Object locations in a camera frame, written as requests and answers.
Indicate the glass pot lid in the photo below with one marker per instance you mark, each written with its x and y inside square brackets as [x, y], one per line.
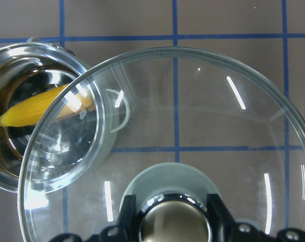
[200, 123]

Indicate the yellow corn cob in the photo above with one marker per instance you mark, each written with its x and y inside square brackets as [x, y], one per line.
[29, 111]

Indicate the pale green cooking pot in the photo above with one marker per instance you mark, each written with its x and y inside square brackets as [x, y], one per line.
[52, 154]

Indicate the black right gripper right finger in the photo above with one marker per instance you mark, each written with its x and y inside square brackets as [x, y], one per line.
[225, 228]

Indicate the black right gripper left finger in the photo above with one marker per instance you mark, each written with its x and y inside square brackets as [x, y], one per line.
[123, 230]

